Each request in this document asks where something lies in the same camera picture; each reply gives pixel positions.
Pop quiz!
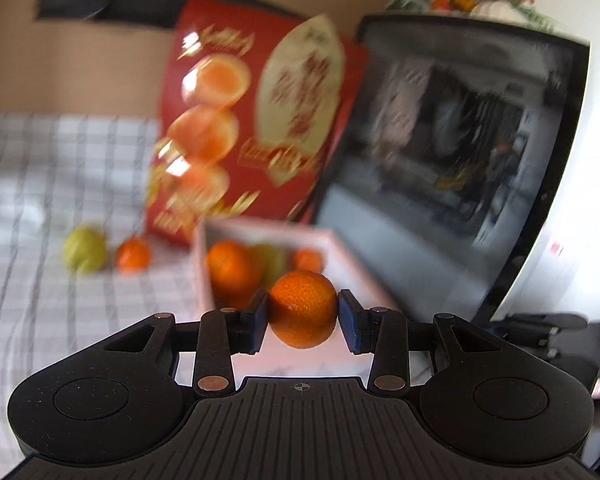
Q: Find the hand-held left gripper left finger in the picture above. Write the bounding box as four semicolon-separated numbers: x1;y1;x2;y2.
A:
102;290;270;395

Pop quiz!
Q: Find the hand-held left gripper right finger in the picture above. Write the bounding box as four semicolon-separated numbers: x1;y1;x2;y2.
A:
337;288;518;395

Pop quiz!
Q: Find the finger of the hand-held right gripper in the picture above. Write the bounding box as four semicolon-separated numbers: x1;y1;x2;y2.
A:
490;312;588;348

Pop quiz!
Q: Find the large dimpled orange tangerine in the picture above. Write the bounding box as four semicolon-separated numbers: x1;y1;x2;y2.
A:
267;270;339;349

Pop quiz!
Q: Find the pink cardboard box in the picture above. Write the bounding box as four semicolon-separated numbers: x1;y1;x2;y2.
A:
190;217;433;378

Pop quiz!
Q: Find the glossy orange tangerine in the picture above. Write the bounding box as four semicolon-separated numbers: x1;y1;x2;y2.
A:
205;240;264;302

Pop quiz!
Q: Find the medium orange tangerine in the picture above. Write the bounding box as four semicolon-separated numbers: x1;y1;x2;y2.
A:
116;237;152;274

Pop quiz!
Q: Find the large green guava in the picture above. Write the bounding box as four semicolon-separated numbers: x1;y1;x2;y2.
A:
62;226;107;274

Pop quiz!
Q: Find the red printed gift box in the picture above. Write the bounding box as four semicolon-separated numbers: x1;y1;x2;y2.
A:
142;0;371;248

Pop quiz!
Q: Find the white checked cloth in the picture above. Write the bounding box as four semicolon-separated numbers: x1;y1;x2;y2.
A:
0;112;203;480

